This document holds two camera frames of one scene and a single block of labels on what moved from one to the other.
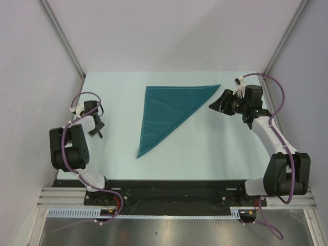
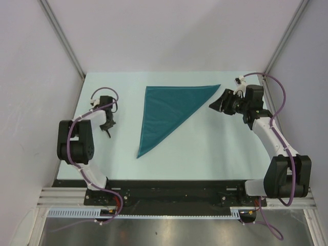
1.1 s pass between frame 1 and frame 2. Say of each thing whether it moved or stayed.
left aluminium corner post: stayed
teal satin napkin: stayed
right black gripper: stayed
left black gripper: moved
